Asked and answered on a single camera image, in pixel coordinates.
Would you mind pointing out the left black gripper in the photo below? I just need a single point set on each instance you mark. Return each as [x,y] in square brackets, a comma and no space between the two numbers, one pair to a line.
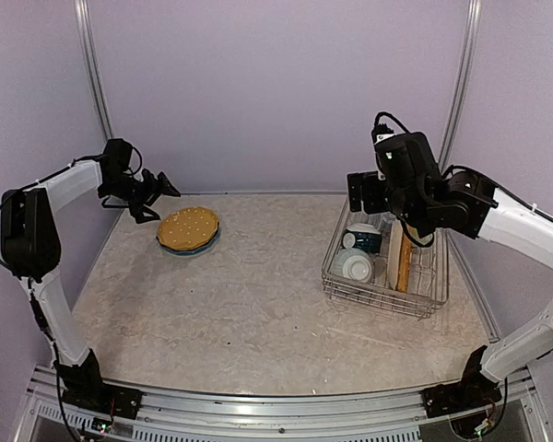
[154,190]

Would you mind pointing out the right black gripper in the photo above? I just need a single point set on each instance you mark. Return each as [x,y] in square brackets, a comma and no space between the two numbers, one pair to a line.
[372,202]

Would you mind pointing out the yellow polka dot plate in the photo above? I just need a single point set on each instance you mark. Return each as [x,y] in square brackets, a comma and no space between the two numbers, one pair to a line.
[188,228]

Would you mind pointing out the blue polka dot plate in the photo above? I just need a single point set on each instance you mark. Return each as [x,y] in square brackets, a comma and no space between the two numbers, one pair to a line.
[196,251]

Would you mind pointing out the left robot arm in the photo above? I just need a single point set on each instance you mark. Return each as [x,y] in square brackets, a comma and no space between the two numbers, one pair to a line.
[30,248]

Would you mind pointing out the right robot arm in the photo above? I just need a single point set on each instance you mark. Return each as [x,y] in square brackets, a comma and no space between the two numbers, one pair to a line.
[473,205]

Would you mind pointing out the dark teal white bowl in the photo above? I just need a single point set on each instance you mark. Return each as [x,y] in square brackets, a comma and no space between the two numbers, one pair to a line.
[363,237]

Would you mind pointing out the beige plate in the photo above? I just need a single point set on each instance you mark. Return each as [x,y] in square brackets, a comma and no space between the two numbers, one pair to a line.
[394,253]

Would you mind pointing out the light green checked bowl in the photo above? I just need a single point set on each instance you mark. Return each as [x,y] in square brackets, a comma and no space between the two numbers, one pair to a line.
[353,264]

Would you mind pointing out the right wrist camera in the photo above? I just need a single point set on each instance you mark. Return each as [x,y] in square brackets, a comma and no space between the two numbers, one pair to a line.
[379,138]

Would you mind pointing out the metal wire dish rack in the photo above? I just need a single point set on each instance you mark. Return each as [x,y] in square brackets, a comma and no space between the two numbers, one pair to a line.
[428,289]

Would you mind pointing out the left aluminium frame post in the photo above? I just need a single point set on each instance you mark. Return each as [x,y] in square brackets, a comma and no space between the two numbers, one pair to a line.
[88,49]

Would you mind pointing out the aluminium frame post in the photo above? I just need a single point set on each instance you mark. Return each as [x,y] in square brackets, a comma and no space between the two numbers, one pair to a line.
[88,49]
[465,66]

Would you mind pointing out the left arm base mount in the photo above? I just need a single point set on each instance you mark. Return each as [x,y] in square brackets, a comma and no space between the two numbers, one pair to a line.
[104,398]

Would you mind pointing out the right aluminium frame post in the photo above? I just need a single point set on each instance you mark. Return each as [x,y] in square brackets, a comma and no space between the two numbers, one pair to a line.
[465,66]

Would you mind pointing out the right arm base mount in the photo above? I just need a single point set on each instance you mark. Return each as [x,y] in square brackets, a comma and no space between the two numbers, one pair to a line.
[458,397]

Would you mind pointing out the front aluminium rail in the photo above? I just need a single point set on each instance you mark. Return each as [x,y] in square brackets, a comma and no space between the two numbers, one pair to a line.
[180,415]

